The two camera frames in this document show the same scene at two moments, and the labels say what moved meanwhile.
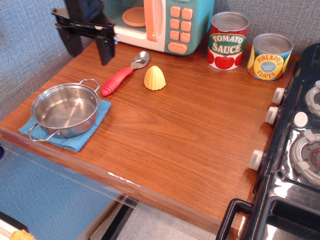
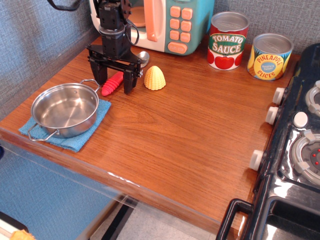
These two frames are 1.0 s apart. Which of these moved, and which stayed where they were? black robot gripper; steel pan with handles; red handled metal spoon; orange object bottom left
Moved: black robot gripper
Stayed: red handled metal spoon; steel pan with handles; orange object bottom left
